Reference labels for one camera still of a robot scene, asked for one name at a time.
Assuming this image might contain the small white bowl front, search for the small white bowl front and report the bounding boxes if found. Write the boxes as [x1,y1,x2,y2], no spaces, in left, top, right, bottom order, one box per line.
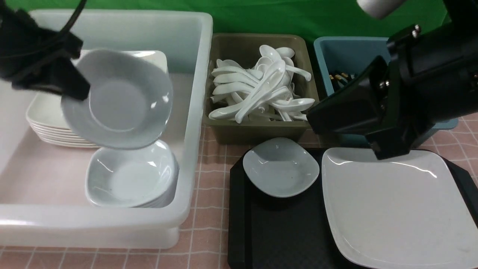
[61,49,174,150]

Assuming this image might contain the black serving tray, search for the black serving tray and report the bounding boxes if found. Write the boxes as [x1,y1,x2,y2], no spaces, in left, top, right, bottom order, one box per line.
[228,149,477,269]

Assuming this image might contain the small white bowl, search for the small white bowl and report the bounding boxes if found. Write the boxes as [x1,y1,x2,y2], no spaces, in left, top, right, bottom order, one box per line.
[61,49,174,150]
[242,137,320,198]

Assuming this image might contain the stack of small white bowls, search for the stack of small white bowls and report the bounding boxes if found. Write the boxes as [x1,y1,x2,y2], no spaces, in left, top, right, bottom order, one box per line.
[85,140,179,208]

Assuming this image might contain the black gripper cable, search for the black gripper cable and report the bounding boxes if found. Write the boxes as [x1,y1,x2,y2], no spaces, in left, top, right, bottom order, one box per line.
[56,0,88,38]

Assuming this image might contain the large white square rice plate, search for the large white square rice plate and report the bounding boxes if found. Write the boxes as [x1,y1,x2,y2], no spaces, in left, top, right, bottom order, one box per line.
[322,148,478,269]

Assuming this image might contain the bundle of black chopsticks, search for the bundle of black chopsticks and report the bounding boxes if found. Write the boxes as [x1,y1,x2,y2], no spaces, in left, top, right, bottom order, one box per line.
[329,71,357,92]

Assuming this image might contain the large white plastic tub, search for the large white plastic tub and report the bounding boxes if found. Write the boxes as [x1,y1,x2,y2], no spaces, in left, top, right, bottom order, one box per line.
[0,10,213,249]

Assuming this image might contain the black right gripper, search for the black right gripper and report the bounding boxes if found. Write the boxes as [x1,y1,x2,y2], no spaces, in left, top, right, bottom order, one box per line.
[306,24,477,160]

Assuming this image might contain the pink checkered tablecloth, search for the pink checkered tablecloth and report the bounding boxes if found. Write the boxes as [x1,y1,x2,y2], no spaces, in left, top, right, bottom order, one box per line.
[1,115,477,269]

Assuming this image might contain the green backdrop cloth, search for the green backdrop cloth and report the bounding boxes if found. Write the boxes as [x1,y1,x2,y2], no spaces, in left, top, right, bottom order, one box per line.
[6,0,450,41]

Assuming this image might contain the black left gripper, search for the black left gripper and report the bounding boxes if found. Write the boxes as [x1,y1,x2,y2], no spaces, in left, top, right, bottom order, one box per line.
[0,6,90,101]

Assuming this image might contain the pile of white ceramic spoons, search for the pile of white ceramic spoons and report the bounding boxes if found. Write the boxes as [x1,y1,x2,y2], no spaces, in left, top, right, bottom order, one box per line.
[208,44,316,124]

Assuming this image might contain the blue plastic bin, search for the blue plastic bin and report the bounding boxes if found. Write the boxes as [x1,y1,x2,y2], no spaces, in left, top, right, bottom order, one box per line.
[313,36,459,148]

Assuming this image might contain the olive green plastic bin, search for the olive green plastic bin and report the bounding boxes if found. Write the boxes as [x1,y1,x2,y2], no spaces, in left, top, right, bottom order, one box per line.
[203,33,313,145]

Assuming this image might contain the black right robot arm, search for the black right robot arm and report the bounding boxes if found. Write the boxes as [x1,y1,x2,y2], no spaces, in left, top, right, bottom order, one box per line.
[307,0,477,160]

